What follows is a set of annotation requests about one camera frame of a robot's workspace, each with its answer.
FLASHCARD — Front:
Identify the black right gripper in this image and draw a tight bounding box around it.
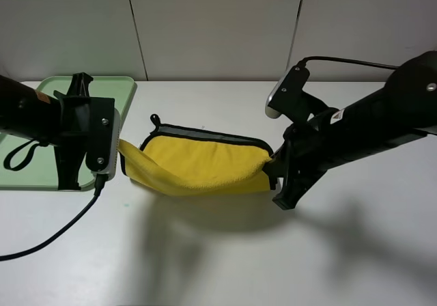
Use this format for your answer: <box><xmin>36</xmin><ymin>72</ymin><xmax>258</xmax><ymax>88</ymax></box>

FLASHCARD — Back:
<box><xmin>268</xmin><ymin>51</ymin><xmax>436</xmax><ymax>210</ymax></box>

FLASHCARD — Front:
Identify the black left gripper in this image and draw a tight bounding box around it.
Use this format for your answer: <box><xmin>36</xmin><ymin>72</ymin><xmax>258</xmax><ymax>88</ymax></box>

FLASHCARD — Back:
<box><xmin>1</xmin><ymin>72</ymin><xmax>108</xmax><ymax>190</ymax></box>

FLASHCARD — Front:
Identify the yellow microfiber towel black trim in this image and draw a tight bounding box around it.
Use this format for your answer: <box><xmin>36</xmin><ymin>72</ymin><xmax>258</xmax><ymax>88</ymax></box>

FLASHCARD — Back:
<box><xmin>118</xmin><ymin>114</ymin><xmax>278</xmax><ymax>197</ymax></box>

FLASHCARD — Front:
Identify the light green plastic tray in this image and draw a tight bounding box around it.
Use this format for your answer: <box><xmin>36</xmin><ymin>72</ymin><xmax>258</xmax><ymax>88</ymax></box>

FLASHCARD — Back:
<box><xmin>0</xmin><ymin>75</ymin><xmax>138</xmax><ymax>193</ymax></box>

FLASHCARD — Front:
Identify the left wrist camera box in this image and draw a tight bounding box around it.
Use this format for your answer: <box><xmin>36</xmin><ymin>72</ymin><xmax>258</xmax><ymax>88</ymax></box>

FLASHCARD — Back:
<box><xmin>85</xmin><ymin>97</ymin><xmax>121</xmax><ymax>180</ymax></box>

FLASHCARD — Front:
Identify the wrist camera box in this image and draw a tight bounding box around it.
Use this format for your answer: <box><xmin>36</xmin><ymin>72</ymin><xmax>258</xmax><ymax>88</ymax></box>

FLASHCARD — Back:
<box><xmin>265</xmin><ymin>63</ymin><xmax>328</xmax><ymax>125</ymax></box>
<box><xmin>85</xmin><ymin>97</ymin><xmax>121</xmax><ymax>180</ymax></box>

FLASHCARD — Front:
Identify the black wrist strap loop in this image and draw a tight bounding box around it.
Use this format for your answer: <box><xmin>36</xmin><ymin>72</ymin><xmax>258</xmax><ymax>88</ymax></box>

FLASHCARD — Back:
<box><xmin>3</xmin><ymin>139</ymin><xmax>48</xmax><ymax>171</ymax></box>

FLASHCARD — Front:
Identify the black left camera cable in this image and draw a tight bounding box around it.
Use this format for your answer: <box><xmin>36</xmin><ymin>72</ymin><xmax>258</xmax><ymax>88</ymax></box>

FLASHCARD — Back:
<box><xmin>0</xmin><ymin>173</ymin><xmax>106</xmax><ymax>262</ymax></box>

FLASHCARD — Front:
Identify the black camera cable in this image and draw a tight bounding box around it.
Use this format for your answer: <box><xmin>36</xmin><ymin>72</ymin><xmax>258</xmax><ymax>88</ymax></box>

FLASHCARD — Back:
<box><xmin>295</xmin><ymin>56</ymin><xmax>400</xmax><ymax>70</ymax></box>
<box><xmin>0</xmin><ymin>173</ymin><xmax>106</xmax><ymax>262</ymax></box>

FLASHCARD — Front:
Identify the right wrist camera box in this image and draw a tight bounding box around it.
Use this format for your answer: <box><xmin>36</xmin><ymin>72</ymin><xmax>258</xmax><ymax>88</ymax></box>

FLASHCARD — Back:
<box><xmin>265</xmin><ymin>63</ymin><xmax>328</xmax><ymax>125</ymax></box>

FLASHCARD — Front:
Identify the black right camera cable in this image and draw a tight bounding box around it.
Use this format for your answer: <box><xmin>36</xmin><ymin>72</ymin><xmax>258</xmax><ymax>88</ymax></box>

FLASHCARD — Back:
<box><xmin>295</xmin><ymin>56</ymin><xmax>400</xmax><ymax>70</ymax></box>

